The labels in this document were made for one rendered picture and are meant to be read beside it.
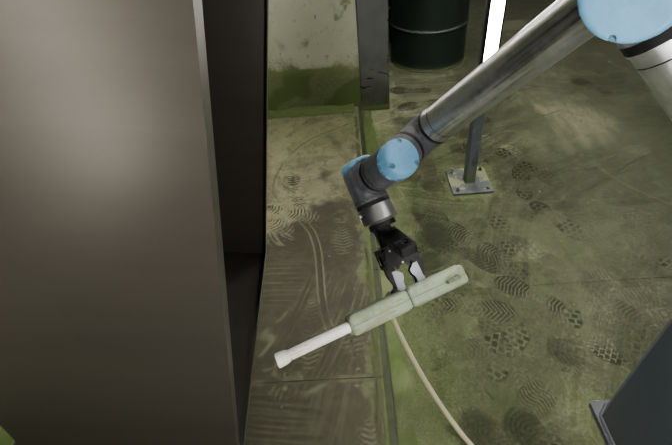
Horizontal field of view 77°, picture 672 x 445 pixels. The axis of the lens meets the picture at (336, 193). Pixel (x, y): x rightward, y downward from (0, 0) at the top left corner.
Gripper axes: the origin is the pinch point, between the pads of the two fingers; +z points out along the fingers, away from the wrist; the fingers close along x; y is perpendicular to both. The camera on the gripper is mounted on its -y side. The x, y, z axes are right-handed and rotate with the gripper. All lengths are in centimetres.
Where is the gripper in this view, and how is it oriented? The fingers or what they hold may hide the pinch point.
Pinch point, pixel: (416, 296)
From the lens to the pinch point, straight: 108.4
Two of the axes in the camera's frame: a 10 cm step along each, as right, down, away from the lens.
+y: -1.9, 2.1, 9.6
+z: 3.9, 9.1, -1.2
